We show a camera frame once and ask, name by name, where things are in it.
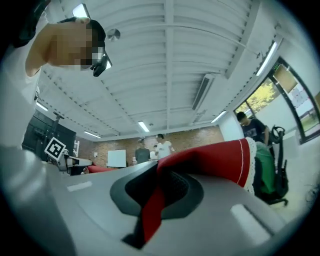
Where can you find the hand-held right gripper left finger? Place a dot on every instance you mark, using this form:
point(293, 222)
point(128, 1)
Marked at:
point(95, 200)

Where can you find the green cloth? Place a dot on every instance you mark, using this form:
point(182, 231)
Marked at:
point(265, 170)

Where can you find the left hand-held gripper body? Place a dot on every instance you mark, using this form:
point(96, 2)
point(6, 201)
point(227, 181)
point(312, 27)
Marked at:
point(55, 148)

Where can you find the red cloth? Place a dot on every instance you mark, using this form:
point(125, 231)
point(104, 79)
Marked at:
point(212, 160)

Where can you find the person's light grey shirt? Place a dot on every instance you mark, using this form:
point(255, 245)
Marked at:
point(15, 100)

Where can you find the black metal stand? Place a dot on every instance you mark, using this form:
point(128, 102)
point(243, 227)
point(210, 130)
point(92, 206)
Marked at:
point(55, 125)

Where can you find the black head camera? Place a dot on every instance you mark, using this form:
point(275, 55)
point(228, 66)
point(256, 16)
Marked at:
point(100, 65)

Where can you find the whiteboard on stand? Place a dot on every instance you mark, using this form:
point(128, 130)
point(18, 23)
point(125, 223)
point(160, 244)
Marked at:
point(116, 158)

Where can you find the person's head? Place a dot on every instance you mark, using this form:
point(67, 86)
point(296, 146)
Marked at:
point(57, 42)

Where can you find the round ceiling sensor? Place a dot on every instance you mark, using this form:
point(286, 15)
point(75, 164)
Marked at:
point(113, 34)

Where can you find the black door frame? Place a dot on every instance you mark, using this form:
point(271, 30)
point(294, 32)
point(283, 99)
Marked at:
point(295, 107)

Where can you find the large black cabinet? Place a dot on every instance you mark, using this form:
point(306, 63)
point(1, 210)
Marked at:
point(32, 132)

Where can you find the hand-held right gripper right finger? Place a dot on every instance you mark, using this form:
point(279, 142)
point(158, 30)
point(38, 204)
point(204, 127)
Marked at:
point(220, 212)

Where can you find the ceiling air conditioner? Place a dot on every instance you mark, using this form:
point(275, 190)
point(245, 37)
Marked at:
point(202, 91)

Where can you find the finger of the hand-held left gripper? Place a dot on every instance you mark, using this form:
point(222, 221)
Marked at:
point(81, 162)

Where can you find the ceiling strip light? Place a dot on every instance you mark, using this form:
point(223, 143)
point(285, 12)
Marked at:
point(92, 134)
point(143, 126)
point(267, 58)
point(42, 106)
point(218, 116)
point(81, 11)

